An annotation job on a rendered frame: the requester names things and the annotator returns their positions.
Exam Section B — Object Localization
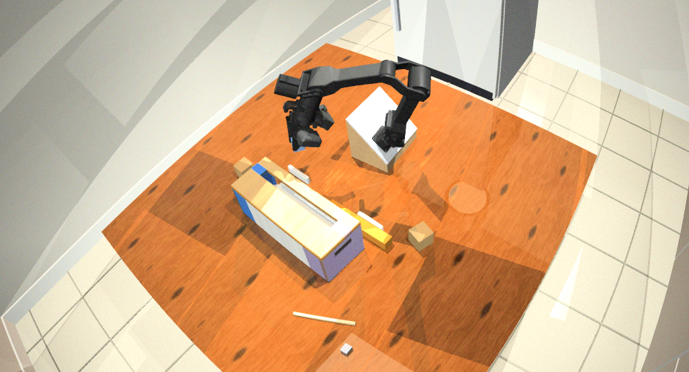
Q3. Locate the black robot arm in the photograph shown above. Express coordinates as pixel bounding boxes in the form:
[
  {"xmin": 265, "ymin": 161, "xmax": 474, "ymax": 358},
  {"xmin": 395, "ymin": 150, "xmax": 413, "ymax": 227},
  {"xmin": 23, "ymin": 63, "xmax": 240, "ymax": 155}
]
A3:
[{"xmin": 274, "ymin": 60, "xmax": 432, "ymax": 152}]

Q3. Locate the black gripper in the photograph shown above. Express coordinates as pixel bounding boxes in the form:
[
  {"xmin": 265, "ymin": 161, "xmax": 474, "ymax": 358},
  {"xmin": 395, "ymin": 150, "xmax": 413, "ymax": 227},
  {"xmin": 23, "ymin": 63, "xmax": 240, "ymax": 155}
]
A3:
[{"xmin": 283, "ymin": 99, "xmax": 322, "ymax": 151}]

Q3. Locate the beige curved flat strip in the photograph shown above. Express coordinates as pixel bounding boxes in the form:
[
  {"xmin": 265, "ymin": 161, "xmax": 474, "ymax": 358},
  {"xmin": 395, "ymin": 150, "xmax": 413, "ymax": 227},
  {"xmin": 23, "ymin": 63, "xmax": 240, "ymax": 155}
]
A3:
[{"xmin": 293, "ymin": 312, "xmax": 356, "ymax": 326}]

